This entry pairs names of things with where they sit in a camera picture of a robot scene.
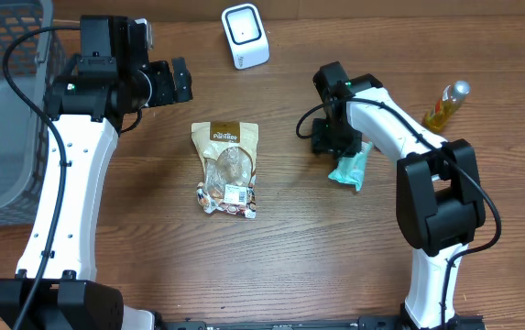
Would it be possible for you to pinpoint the teal snack packet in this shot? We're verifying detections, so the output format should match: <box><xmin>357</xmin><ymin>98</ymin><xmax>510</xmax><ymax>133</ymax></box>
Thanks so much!
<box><xmin>328</xmin><ymin>142</ymin><xmax>373</xmax><ymax>192</ymax></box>

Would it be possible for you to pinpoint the brown white snack bag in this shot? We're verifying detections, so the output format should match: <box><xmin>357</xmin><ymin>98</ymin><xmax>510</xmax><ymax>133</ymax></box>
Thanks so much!
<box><xmin>191</xmin><ymin>121</ymin><xmax>259</xmax><ymax>219</ymax></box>

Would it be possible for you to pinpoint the yellow liquid bottle grey cap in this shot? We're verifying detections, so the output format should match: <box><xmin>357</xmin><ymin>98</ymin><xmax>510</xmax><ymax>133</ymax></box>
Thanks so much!
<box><xmin>421</xmin><ymin>81</ymin><xmax>470</xmax><ymax>134</ymax></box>

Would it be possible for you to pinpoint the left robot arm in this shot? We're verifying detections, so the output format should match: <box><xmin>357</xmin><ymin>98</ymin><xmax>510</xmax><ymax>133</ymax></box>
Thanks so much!
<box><xmin>0</xmin><ymin>16</ymin><xmax>192</xmax><ymax>330</ymax></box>

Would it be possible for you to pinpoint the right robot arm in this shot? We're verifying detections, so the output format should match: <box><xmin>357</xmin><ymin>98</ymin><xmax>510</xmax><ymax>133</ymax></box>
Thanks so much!
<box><xmin>311</xmin><ymin>61</ymin><xmax>486</xmax><ymax>329</ymax></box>

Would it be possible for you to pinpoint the white barcode scanner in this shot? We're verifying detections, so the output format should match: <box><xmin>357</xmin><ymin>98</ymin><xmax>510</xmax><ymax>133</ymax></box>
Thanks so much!
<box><xmin>221</xmin><ymin>3</ymin><xmax>270</xmax><ymax>70</ymax></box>

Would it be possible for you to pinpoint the grey plastic mesh basket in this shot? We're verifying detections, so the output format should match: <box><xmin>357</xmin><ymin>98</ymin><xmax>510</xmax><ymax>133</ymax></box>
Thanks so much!
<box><xmin>0</xmin><ymin>0</ymin><xmax>53</xmax><ymax>226</ymax></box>

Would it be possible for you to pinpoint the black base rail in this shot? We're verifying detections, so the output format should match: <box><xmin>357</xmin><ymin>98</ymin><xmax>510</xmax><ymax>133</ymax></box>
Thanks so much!
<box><xmin>160</xmin><ymin>313</ymin><xmax>487</xmax><ymax>330</ymax></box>

